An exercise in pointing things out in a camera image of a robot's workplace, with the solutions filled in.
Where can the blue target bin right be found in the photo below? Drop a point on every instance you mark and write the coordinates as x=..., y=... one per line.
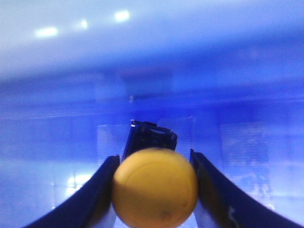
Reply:
x=227, y=76

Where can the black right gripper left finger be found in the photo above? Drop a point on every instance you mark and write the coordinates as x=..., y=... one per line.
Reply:
x=88, y=207

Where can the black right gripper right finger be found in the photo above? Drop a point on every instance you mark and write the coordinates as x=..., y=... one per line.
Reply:
x=221, y=204

